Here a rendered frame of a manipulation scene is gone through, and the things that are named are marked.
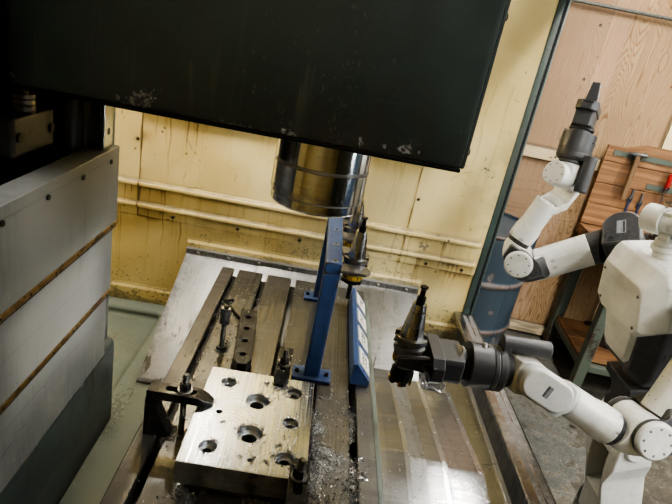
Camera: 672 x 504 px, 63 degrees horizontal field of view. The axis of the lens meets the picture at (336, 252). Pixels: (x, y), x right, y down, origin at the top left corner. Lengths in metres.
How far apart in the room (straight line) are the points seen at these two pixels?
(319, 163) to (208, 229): 1.28
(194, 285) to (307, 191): 1.22
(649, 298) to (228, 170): 1.36
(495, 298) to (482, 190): 1.25
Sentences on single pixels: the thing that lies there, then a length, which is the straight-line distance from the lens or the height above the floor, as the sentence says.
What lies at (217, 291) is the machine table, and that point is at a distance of 1.78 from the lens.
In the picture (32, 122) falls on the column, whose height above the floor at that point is 1.49.
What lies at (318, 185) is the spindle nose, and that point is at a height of 1.50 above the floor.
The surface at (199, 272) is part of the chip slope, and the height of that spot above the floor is 0.82.
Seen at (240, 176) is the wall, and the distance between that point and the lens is 2.01.
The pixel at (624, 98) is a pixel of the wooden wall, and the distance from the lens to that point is 3.85.
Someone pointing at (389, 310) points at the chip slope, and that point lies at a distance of 2.06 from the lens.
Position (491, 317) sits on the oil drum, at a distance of 3.26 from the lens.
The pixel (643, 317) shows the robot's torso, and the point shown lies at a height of 1.27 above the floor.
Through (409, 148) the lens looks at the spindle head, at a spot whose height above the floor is 1.59.
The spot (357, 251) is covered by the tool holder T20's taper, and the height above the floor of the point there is 1.25.
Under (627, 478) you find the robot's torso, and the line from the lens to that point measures 1.73.
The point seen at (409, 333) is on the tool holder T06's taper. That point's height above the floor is 1.23.
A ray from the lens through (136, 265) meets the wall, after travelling 2.24.
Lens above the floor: 1.72
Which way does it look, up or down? 22 degrees down
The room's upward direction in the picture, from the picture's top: 11 degrees clockwise
